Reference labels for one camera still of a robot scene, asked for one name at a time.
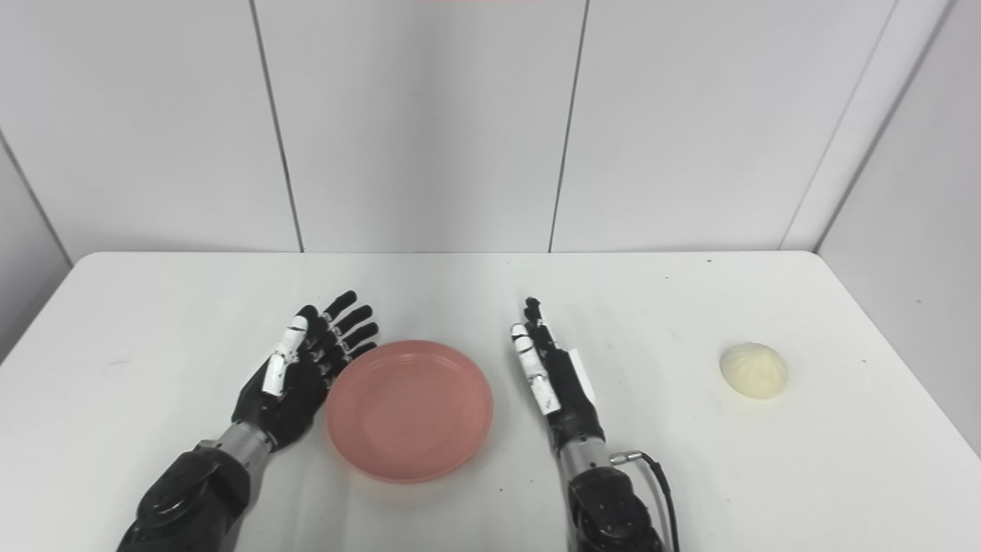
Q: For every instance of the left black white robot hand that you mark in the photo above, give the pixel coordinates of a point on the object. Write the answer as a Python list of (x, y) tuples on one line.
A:
[(299, 376)]

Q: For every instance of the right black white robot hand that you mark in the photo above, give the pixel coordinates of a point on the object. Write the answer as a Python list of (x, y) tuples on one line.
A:
[(559, 383)]

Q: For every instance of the pink round plate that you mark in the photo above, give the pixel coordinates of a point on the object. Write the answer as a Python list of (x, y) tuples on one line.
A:
[(409, 412)]

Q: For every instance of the cream steamed bun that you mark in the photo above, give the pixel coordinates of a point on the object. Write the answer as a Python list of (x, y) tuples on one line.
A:
[(754, 371)]

